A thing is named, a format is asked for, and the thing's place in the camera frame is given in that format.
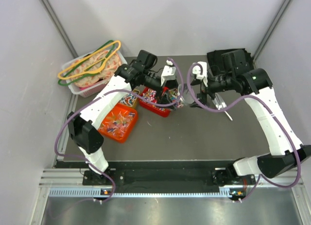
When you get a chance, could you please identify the clear glass jar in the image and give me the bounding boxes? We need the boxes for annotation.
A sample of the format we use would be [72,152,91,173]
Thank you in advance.
[169,84,194,110]

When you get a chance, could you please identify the silver metal scoop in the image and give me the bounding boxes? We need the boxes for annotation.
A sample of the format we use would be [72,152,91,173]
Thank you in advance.
[212,93,227,110]

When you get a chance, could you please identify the red candy tray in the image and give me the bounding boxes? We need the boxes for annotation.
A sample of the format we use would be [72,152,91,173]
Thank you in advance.
[139,87,171,118]

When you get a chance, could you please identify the silver round jar lid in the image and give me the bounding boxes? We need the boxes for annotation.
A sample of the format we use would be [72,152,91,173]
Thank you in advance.
[181,92,196,106]

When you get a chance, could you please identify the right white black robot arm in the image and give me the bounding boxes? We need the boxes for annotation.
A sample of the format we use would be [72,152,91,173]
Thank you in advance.
[187,49,311,187]

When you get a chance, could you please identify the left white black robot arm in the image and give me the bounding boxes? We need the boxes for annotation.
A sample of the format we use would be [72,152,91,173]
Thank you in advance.
[68,50,180,185]

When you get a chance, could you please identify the pile of wrapped candies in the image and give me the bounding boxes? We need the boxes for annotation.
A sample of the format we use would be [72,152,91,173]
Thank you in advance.
[142,88,157,103]

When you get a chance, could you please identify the black folded cloth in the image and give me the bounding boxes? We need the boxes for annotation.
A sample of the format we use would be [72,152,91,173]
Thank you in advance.
[207,48,254,75]

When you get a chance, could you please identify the gold tin candy box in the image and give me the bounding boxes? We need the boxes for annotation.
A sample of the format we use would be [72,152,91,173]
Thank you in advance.
[118,93,138,109]

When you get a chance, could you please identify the yellow clothes hanger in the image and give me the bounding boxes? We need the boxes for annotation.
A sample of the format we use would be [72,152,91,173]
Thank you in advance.
[57,40,122,80]

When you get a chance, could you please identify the orange candy tray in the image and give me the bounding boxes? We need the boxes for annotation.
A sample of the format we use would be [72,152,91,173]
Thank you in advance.
[98,104,138,143]

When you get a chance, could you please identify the green clothes hanger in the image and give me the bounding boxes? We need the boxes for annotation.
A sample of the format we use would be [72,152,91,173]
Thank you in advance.
[57,40,121,87]

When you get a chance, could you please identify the white plastic basket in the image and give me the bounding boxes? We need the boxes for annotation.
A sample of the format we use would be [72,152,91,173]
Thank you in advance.
[58,51,126,98]

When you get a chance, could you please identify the floral patterned cloth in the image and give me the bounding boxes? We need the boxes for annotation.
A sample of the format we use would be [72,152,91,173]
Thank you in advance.
[59,50,122,90]

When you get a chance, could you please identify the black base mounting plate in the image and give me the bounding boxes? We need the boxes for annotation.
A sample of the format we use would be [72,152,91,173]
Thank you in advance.
[83,160,255,187]

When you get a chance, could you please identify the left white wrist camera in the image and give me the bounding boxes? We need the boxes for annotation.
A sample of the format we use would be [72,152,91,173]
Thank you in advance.
[161,58,176,86]

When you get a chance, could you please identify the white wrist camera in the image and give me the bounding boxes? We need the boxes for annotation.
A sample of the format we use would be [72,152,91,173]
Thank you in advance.
[191,61,208,87]
[161,58,176,86]

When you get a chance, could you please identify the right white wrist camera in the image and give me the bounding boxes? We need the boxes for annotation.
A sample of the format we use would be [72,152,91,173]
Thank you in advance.
[191,61,208,87]

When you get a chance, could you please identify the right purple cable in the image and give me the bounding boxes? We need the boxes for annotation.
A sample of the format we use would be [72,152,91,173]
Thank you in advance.
[186,63,303,203]

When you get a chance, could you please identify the aluminium frame rail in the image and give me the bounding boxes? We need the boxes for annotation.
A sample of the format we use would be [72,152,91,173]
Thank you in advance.
[39,168,297,188]

